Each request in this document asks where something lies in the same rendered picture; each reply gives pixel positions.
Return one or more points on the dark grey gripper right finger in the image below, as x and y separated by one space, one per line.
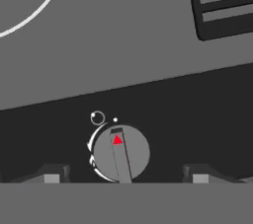
201 172

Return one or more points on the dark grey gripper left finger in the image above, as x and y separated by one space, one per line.
52 172

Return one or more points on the grey stove knob red marker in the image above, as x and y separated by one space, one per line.
121 154

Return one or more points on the grey and black hob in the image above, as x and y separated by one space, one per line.
131 53

